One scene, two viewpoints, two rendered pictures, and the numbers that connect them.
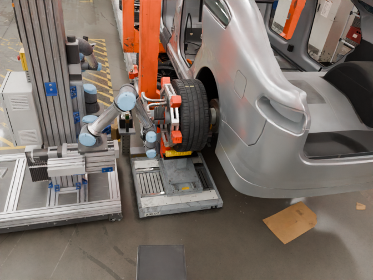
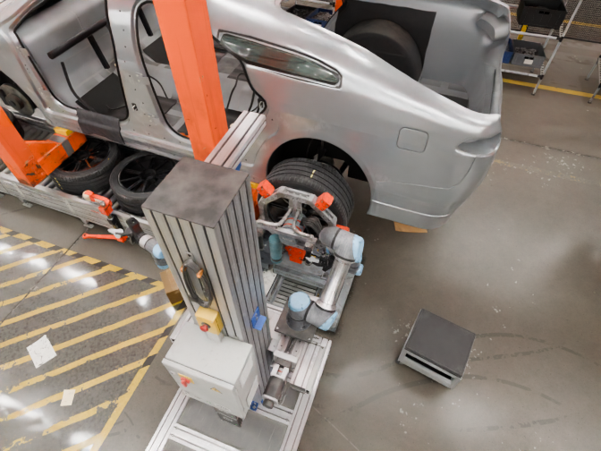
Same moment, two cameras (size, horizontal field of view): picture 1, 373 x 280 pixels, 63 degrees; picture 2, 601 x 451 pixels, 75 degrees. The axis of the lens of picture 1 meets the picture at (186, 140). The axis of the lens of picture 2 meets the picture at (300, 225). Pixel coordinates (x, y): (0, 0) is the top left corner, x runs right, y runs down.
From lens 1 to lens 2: 2.03 m
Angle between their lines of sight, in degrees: 38
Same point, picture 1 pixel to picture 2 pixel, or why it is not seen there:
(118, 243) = (355, 369)
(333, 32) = not seen: outside the picture
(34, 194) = (254, 433)
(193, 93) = (325, 177)
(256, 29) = (391, 72)
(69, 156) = (299, 357)
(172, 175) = (314, 268)
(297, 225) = not seen: hidden behind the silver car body
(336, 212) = not seen: hidden behind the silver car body
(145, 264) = (431, 352)
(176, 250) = (427, 317)
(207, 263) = (417, 302)
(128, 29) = (18, 149)
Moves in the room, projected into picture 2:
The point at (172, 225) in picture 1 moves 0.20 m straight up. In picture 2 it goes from (359, 306) to (363, 293)
